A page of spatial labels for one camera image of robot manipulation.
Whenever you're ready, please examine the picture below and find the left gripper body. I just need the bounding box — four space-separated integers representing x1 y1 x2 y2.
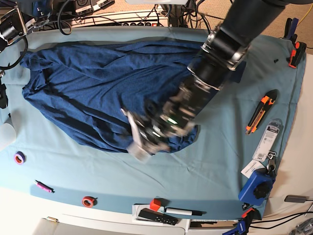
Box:
120 107 172 156

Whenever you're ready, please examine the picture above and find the blue t-shirt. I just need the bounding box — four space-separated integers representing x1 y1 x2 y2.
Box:
19 40 247 154

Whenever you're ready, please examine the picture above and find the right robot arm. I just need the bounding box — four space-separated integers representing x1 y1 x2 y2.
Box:
0 0 54 77

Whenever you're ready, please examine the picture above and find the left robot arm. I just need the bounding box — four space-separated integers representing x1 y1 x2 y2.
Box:
124 0 288 161

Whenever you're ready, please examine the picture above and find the white translucent cup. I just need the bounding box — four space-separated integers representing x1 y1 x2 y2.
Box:
0 123 17 151

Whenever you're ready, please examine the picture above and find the purple tape roll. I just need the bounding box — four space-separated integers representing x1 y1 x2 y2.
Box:
14 151 26 165

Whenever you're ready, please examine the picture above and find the light blue table cloth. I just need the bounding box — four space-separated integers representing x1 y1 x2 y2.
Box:
0 35 306 219

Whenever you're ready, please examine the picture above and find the red cube block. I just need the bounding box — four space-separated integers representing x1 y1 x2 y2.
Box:
149 198 161 212

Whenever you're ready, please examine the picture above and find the white black marker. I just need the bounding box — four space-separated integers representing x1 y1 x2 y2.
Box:
164 208 203 216

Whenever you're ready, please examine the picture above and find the pink marker pen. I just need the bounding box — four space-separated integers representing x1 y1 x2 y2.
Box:
34 180 55 193

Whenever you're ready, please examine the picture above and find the black remote control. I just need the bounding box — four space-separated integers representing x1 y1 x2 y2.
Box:
138 208 179 226

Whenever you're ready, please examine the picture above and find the white paper tag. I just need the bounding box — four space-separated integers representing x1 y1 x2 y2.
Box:
241 160 265 179

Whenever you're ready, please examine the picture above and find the power strip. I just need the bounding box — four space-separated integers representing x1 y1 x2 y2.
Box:
68 10 169 28

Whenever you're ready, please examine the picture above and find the orange black utility knife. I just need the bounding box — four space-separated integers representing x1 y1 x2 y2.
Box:
246 89 278 135

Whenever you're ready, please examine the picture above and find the packaged tool blister card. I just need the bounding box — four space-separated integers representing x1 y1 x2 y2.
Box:
252 119 282 162

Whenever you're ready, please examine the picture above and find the red tape roll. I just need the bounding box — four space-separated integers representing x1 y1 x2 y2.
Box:
82 196 97 208

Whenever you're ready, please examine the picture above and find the blue box with knob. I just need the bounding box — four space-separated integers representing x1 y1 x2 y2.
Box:
238 169 275 206

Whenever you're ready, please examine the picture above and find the metal keys carabiner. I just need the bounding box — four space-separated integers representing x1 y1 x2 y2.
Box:
267 151 277 177

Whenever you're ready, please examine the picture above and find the blue orange bottom clamp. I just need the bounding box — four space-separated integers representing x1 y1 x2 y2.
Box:
223 208 256 235

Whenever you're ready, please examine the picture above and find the orange black clamp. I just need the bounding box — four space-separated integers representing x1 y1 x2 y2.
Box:
287 42 307 69

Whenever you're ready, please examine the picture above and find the grey adapter box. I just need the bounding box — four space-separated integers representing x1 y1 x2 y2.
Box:
284 195 307 203

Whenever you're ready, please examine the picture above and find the blue black clamp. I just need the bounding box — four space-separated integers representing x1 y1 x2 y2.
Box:
283 18 299 40

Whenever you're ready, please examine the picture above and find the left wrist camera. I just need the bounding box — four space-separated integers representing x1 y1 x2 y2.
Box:
127 142 151 163

